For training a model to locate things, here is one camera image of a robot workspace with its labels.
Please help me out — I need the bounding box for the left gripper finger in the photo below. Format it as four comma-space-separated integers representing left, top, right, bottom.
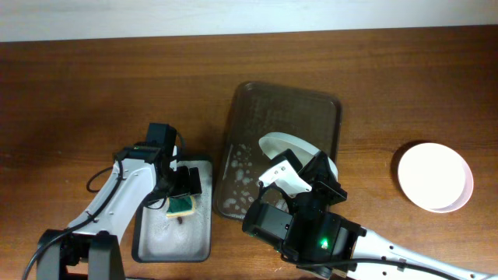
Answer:
188, 167, 202, 195
175, 166, 191, 197

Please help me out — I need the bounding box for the green yellow sponge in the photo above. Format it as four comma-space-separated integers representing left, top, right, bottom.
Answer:
166, 196, 196, 218

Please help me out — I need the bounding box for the pale green plate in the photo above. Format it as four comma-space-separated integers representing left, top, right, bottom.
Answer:
258, 132, 338, 186

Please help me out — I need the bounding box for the cream white plate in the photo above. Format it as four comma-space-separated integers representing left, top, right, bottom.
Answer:
397, 142, 467, 212

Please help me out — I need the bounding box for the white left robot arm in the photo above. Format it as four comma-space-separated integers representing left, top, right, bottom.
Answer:
23, 145, 212, 279

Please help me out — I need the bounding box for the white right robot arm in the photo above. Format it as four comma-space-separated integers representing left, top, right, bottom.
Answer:
242, 149, 494, 280

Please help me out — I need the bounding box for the small black soapy tray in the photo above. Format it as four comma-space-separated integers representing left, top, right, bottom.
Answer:
132, 156, 212, 263

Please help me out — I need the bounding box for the dark brown serving tray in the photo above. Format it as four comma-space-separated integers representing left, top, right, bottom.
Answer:
213, 82, 342, 221

